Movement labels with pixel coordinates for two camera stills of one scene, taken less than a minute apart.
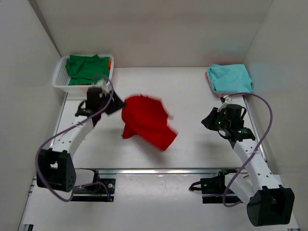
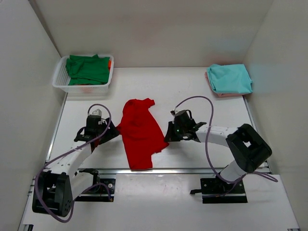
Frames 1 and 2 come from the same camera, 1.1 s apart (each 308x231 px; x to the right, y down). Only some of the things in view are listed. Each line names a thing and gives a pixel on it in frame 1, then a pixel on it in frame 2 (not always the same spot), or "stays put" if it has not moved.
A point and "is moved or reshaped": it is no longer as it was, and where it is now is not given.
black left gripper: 111,103 -> 110,130
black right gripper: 211,119 -> 170,133
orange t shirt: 109,65 stays put
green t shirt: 81,70 stays put
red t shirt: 146,118 is moved or reshaped
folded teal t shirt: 230,78 stays put
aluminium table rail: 154,170 stays put
